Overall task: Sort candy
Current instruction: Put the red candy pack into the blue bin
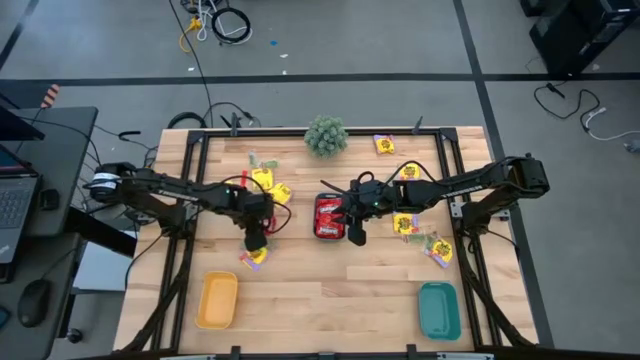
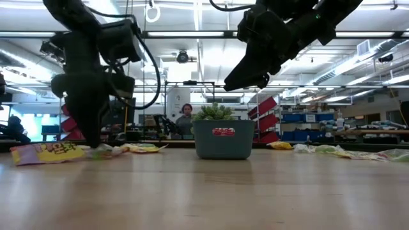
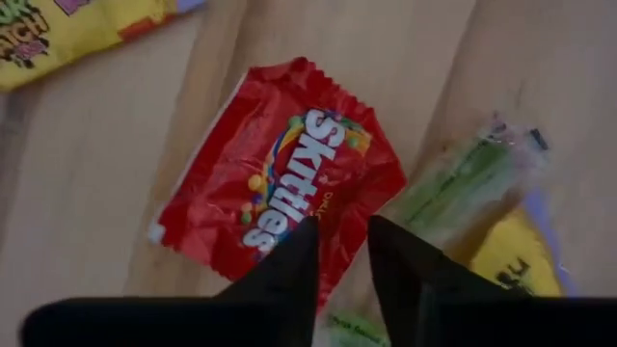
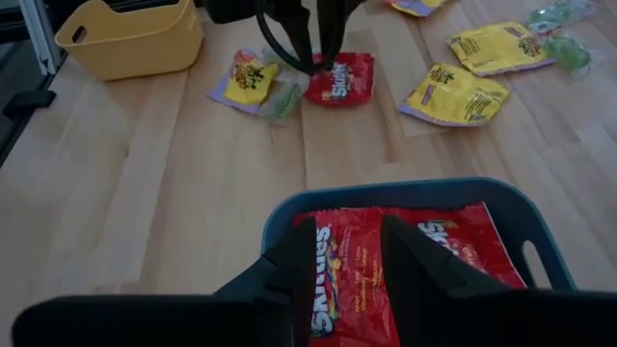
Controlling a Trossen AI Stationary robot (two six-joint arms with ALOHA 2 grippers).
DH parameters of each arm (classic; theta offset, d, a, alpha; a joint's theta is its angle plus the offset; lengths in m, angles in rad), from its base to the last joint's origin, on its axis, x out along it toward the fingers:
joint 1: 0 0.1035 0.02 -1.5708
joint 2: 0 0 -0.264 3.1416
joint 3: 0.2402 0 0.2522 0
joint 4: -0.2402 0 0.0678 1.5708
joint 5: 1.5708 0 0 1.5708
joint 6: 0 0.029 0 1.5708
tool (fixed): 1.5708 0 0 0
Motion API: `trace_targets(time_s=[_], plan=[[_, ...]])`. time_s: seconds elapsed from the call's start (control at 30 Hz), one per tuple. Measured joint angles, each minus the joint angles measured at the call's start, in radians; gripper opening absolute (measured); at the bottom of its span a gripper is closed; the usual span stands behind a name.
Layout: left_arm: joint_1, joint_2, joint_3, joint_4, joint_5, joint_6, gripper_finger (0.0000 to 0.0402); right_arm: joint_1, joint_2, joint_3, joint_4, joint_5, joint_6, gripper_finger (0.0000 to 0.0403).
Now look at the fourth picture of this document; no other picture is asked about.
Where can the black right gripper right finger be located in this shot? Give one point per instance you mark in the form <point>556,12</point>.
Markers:
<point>410,270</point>

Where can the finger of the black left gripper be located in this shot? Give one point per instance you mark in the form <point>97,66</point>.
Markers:
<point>301,38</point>
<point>332,34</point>

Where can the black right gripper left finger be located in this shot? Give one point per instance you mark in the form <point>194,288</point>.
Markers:
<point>299,270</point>

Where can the clear green candy bag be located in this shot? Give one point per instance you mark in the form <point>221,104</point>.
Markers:
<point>561,12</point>
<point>569,55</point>
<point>295,81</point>
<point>284,101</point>

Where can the yellow Sour Patch candy bag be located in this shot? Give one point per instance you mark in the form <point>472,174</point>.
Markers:
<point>496,48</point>
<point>248,82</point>
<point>453,96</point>
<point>417,6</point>

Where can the yellow plastic bin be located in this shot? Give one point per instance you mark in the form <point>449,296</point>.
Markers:
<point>135,43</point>

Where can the blue-grey plastic bin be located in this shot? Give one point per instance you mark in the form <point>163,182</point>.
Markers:
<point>385,195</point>

